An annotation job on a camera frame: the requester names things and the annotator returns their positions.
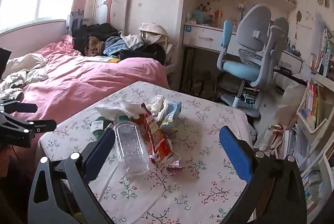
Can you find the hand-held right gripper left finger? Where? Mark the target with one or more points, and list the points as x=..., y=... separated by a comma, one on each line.
x=100, y=151

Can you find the stack of books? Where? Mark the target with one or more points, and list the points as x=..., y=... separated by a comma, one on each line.
x=311, y=187

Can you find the yellow book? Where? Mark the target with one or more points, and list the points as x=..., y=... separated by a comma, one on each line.
x=104, y=59

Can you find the clear plastic bottle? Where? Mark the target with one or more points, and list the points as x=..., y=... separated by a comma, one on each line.
x=130, y=148

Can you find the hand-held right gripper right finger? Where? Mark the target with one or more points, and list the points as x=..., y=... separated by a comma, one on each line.
x=236, y=156

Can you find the white crumpled quilt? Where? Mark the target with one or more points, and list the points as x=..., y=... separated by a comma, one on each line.
x=23, y=64

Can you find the red snack wrapper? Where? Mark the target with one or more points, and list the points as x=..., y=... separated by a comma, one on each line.
x=156, y=138

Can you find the beige coat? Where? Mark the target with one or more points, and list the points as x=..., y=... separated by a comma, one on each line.
x=154, y=31

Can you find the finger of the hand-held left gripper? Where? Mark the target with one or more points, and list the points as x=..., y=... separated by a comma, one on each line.
x=44, y=125
x=26, y=108

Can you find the black jacket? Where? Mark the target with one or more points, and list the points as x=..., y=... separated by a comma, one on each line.
x=101, y=29

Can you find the beige canvas bag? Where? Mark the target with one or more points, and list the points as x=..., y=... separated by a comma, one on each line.
x=284, y=109

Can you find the black garment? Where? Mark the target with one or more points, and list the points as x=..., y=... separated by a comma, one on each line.
x=146, y=53

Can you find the pink duvet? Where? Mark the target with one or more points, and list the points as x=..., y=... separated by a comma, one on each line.
x=78, y=77

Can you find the blue milk carton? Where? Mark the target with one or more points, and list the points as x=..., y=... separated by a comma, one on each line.
x=172, y=109

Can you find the brown garment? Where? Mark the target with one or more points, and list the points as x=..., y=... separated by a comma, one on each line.
x=95, y=46

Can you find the green tube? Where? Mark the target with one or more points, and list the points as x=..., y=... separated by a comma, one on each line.
x=97, y=124

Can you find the teal desk ornament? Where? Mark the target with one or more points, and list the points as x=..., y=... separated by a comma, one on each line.
x=199, y=16

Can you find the white tissue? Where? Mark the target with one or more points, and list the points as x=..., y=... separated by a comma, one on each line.
x=159, y=105
x=114, y=109

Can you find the grey and blue desk chair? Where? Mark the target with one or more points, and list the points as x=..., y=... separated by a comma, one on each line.
x=250, y=38

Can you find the blue jeans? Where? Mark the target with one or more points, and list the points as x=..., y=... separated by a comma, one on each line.
x=114, y=46

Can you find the white desk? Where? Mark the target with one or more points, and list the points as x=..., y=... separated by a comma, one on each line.
x=203, y=36

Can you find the white shirt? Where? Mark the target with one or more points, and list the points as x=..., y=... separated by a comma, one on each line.
x=133, y=40

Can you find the floral tablecloth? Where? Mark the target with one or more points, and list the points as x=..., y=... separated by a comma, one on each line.
x=203, y=135

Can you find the white bookshelf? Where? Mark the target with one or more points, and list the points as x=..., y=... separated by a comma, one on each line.
x=313, y=109

